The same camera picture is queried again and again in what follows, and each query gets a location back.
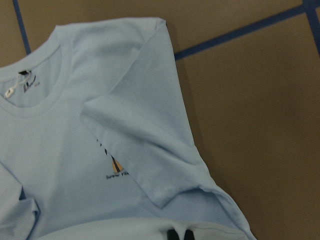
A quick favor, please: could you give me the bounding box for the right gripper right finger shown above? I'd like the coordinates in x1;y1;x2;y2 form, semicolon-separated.
183;229;195;240

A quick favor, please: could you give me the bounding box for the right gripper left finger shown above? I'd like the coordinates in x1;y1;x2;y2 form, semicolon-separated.
166;229;179;240

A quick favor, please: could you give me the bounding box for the light blue t-shirt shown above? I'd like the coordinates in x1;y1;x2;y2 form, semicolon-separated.
0;17;254;240

